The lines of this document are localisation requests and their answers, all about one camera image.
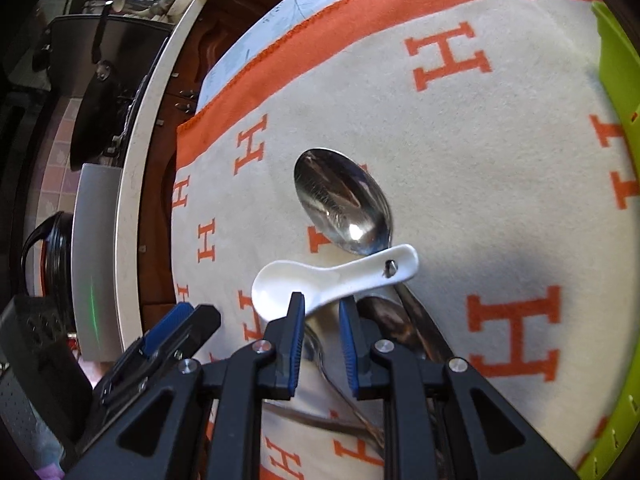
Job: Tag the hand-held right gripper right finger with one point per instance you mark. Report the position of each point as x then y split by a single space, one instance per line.
350 350

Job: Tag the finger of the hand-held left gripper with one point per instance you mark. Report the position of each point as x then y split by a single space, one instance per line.
167 322
195 325

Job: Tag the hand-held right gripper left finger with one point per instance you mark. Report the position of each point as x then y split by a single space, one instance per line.
295 340

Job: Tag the white ceramic spoon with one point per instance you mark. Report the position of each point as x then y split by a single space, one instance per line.
320 285

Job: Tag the green plastic utensil tray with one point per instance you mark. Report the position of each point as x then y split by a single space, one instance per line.
617 50

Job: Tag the metal soup spoon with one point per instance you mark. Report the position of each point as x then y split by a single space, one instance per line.
312 347

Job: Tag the metal spoon with red print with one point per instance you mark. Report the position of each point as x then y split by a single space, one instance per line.
395 325

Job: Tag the black kettle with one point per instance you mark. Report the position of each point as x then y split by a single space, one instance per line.
55 260

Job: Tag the black frying pan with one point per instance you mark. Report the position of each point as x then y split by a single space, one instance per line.
97 110

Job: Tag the orange and beige printed blanket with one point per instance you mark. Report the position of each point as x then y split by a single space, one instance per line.
475 160

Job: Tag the pale blue table cover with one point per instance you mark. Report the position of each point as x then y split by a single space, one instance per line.
280 25

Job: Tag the white ceramic cup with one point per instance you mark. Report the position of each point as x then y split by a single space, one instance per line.
118 4

